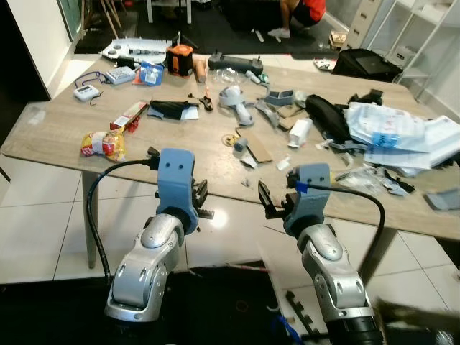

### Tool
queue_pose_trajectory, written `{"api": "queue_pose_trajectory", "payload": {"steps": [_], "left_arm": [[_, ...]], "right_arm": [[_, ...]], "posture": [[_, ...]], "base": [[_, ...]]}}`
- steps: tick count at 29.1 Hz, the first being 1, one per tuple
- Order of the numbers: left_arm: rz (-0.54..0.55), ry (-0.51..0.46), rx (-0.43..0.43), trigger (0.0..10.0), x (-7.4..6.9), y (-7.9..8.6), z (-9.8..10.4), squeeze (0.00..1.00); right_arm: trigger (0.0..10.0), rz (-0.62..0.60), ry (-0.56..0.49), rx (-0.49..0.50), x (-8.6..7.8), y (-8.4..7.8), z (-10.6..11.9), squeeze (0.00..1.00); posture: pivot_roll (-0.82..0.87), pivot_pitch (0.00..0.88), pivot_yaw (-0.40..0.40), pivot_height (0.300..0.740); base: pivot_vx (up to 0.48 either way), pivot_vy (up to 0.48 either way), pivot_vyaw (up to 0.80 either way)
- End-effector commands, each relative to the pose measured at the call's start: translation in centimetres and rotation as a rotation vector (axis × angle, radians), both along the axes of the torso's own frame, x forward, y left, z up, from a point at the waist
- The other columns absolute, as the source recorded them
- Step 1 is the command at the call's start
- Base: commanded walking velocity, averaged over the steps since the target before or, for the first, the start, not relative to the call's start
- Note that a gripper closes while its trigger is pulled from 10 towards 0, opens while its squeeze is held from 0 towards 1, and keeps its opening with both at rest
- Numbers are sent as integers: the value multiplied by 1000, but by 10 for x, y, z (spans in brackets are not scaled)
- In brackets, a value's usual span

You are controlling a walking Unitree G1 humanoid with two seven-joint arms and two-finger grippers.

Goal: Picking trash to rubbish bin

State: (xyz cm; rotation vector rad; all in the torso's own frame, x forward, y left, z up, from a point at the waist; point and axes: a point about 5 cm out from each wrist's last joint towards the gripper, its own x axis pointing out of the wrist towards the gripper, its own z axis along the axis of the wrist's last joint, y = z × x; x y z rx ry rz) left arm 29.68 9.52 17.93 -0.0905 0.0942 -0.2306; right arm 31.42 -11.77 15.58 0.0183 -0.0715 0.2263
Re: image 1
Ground red white carton box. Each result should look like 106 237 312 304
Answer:
109 101 150 134

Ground long white flat device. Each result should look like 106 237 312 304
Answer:
100 38 175 63

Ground grey printed bracket part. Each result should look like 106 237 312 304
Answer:
265 87 296 108

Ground light wooden table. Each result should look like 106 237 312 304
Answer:
0 53 460 270

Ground clear plastic wrapper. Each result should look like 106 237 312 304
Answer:
333 165 415 198

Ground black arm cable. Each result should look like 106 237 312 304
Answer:
86 159 160 285
308 183 386 282

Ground black flat pouch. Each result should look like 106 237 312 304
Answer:
148 99 201 121

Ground black fabric bag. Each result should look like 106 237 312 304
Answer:
305 93 354 145

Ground white grey handheld gun tool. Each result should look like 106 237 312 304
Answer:
218 84 254 127

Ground person in red shirt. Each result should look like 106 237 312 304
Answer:
268 0 327 40

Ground small white device with cord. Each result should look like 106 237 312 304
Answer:
73 83 102 102

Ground grey flat block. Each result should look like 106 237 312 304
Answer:
423 186 460 212

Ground beige cylinder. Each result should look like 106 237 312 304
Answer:
192 57 210 79

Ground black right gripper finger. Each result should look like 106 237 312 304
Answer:
257 180 277 219

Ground blue white packet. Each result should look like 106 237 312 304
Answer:
138 60 165 88

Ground brown cardboard piece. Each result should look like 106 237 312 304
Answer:
246 139 275 165

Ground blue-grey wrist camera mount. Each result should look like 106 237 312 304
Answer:
156 148 203 235
283 163 332 235

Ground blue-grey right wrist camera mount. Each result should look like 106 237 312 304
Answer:
283 163 332 235

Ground blue-grey flat device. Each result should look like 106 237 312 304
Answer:
103 65 138 86

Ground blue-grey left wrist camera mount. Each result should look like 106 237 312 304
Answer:
156 148 203 235

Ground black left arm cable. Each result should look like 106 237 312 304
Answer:
86 159 160 285

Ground yellow red snack packet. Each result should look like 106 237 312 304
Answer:
81 129 127 162

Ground white shelf unit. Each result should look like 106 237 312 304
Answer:
345 0 460 98

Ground white blue plastic bags pile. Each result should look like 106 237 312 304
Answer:
344 101 460 175

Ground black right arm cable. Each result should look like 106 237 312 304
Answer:
308 183 386 282

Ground orange black tool case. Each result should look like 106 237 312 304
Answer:
166 44 196 78

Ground small black pliers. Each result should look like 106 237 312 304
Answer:
188 91 215 113

